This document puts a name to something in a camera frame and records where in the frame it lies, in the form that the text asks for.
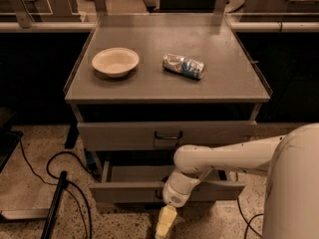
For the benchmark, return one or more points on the taped gripper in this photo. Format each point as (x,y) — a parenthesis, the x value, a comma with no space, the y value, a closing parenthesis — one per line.
(173,195)

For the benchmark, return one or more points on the grey drawer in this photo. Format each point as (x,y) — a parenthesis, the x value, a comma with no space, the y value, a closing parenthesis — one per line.
(149,135)
(144,184)

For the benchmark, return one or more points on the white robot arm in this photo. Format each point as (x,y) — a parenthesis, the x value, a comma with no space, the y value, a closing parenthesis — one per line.
(290,162)

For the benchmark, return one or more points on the grey drawer cabinet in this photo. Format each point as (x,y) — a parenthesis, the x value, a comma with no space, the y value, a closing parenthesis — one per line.
(230,89)

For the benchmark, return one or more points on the black bar on floor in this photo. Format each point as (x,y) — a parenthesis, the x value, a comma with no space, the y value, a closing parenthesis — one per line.
(50,220)

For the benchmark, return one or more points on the crushed silver blue can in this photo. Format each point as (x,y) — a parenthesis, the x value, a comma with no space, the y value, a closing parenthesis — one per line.
(183,65)

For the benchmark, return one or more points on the white paper bowl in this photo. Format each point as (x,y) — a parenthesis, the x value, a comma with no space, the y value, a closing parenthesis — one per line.
(115,62)

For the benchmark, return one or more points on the black tray left edge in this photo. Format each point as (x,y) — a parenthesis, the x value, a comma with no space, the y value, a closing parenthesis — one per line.
(8,143)

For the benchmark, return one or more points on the white horizontal rail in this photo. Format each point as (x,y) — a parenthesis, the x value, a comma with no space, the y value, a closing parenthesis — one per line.
(249,27)

